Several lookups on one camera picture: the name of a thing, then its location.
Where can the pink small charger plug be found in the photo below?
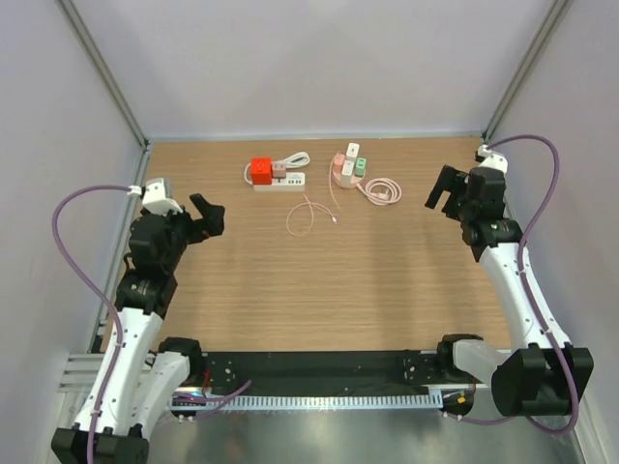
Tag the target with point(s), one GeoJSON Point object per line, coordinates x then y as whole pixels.
{"type": "Point", "coordinates": [278, 170]}

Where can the pink round power socket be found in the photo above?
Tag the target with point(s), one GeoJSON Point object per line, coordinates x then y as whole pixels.
{"type": "Point", "coordinates": [345, 183]}

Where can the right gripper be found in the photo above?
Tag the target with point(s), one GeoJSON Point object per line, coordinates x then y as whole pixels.
{"type": "Point", "coordinates": [450, 181]}

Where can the pink charger with cable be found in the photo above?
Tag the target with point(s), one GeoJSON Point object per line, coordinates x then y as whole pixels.
{"type": "Point", "coordinates": [339, 159]}

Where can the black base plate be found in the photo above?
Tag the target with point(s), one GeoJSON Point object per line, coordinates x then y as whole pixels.
{"type": "Point", "coordinates": [327, 374]}

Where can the left aluminium frame post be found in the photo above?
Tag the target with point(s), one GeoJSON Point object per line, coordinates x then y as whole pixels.
{"type": "Point", "coordinates": [93, 53]}

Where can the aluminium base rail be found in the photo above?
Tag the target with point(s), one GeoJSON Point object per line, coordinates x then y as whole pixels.
{"type": "Point", "coordinates": [80, 372]}

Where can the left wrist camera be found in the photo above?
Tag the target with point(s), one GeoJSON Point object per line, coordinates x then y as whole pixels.
{"type": "Point", "coordinates": [157, 198]}

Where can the right aluminium frame post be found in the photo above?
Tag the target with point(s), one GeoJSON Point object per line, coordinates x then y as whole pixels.
{"type": "Point", "coordinates": [528, 62]}

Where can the white power strip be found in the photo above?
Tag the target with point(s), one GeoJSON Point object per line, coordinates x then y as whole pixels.
{"type": "Point", "coordinates": [294, 181]}

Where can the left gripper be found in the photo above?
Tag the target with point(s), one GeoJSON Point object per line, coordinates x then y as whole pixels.
{"type": "Point", "coordinates": [212, 217]}

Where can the aluminium frame post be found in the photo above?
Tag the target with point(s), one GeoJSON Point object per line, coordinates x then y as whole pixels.
{"type": "Point", "coordinates": [93, 53]}
{"type": "Point", "coordinates": [528, 62]}

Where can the tall white charger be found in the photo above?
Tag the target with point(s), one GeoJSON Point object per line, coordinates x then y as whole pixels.
{"type": "Point", "coordinates": [352, 151]}

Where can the white honor charger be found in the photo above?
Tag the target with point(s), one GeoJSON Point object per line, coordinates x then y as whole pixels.
{"type": "Point", "coordinates": [347, 169]}

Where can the white slotted cable duct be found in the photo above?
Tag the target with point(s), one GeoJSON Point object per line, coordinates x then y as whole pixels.
{"type": "Point", "coordinates": [246, 403]}

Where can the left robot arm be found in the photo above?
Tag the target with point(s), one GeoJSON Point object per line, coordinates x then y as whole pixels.
{"type": "Point", "coordinates": [128, 396]}

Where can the red cube socket adapter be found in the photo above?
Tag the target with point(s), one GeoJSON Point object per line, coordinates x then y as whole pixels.
{"type": "Point", "coordinates": [261, 172]}

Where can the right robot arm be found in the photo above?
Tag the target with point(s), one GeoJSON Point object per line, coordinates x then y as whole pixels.
{"type": "Point", "coordinates": [545, 375]}

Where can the green dual usb charger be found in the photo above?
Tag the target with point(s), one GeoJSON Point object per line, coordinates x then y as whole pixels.
{"type": "Point", "coordinates": [360, 167]}

